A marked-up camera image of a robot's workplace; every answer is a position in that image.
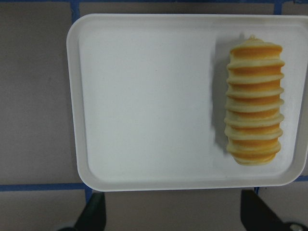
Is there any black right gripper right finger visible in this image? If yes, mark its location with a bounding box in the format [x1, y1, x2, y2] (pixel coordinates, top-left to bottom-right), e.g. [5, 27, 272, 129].
[241, 190, 297, 231]

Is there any ridged yellow bread roll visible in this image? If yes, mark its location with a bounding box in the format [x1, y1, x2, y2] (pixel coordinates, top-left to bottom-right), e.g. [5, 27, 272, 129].
[224, 36, 285, 166]

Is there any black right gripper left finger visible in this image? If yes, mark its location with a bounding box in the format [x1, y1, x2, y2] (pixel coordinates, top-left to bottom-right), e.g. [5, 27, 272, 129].
[74, 192, 106, 231]

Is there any white rectangular tray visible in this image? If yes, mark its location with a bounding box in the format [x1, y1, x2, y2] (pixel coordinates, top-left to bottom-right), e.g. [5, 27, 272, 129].
[66, 14, 308, 192]

